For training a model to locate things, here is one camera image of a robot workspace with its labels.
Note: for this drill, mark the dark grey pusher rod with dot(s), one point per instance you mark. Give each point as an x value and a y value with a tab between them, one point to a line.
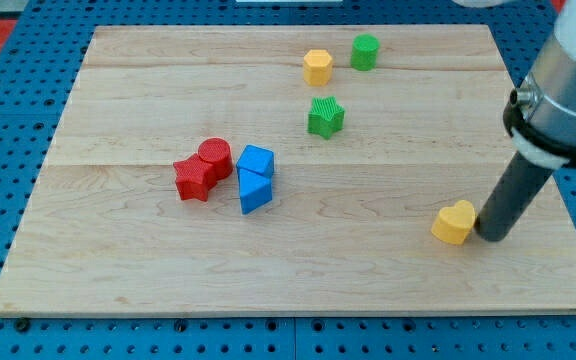
513	193

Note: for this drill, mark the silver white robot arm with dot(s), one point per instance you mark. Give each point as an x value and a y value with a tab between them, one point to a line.
540	116

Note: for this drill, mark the yellow hexagon block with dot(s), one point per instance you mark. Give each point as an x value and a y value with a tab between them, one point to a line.
317	67

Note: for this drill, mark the yellow heart block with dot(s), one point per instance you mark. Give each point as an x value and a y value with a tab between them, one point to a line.
453	224

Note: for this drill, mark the light wooden board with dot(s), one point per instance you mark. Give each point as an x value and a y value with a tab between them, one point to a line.
347	232

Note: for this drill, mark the blue triangle block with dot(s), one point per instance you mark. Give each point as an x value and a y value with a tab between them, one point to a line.
254	190

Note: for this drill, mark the blue cube block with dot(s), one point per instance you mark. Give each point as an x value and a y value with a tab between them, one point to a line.
257	160

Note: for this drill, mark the green star block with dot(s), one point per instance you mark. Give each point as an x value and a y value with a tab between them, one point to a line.
325	117

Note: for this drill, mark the red cylinder block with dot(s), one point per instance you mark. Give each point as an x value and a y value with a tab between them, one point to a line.
217	152

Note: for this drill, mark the red star block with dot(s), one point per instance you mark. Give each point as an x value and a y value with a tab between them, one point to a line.
194	178

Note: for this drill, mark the green cylinder block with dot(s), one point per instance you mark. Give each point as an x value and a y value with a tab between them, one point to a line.
365	48

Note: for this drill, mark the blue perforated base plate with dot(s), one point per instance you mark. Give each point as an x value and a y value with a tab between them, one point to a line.
38	65

